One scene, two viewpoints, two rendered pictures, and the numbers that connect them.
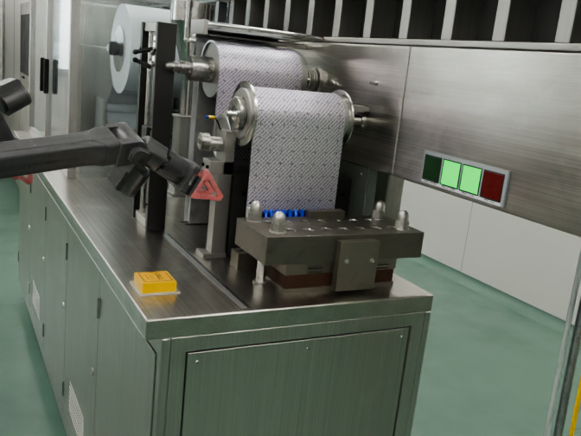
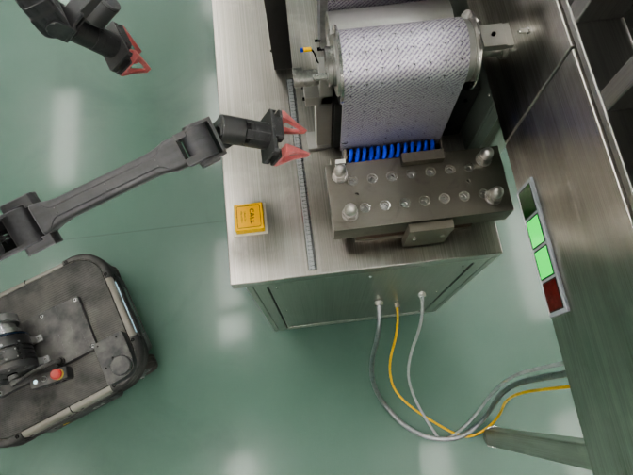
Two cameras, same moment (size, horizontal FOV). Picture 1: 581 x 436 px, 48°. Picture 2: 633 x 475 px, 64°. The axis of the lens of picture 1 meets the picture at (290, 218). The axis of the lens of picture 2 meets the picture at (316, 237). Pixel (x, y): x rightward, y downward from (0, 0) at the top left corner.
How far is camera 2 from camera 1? 1.16 m
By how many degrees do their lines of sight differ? 60
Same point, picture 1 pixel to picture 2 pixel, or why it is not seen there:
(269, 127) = (362, 97)
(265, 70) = not seen: outside the picture
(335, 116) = (453, 75)
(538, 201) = (572, 357)
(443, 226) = not seen: outside the picture
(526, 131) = (597, 314)
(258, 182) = (350, 132)
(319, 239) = (388, 225)
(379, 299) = (442, 259)
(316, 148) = (423, 102)
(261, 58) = not seen: outside the picture
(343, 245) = (412, 233)
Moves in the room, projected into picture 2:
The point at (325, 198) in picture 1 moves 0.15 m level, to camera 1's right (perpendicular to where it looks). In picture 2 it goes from (431, 131) to (496, 153)
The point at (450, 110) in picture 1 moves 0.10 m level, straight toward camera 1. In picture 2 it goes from (563, 182) to (535, 230)
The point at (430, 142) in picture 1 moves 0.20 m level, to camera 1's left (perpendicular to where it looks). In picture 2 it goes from (538, 175) to (431, 139)
